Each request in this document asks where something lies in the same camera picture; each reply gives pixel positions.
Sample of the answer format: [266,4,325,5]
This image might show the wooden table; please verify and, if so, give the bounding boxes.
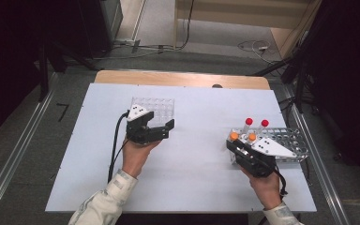
[93,69,272,91]

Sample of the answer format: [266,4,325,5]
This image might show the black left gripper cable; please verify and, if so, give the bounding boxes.
[107,111,130,184]

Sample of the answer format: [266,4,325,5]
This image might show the person's right hand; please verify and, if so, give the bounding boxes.
[242,167,284,211]

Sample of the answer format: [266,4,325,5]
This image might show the black curtain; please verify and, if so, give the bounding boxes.
[0,0,45,146]
[308,0,360,188]

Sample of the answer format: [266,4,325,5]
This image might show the clear perforated test tube rack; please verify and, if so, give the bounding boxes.
[229,126,310,165]

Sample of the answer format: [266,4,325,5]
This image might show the dark grey cabinet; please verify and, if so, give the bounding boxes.
[74,0,124,59]

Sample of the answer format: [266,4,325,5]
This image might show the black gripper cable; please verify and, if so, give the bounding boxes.
[107,111,130,184]
[273,167,289,198]

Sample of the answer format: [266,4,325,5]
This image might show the person's left hand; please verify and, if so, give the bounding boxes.
[121,139,163,179]

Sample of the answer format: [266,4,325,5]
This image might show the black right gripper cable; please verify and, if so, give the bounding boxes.
[273,167,289,198]

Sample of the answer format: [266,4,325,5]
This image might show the aluminium floor rail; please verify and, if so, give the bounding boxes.
[0,72,60,225]
[280,83,353,225]

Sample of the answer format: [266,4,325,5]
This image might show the clear acrylic test tube rack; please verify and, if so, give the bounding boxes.
[130,97,176,129]

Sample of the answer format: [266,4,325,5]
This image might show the wooden cabinet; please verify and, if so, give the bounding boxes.
[173,0,323,60]

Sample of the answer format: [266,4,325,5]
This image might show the white table board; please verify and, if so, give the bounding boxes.
[45,82,318,214]

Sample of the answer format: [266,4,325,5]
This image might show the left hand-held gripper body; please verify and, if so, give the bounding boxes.
[125,103,163,145]

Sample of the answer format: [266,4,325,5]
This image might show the black floor cable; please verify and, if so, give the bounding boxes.
[168,0,196,53]

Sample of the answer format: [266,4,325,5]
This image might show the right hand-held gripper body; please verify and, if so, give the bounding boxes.
[234,137,297,179]

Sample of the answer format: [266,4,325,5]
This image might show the black metal stand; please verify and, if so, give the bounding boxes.
[37,37,99,102]
[251,46,308,114]

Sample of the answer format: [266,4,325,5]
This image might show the white floor cable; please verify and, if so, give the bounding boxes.
[237,38,282,65]

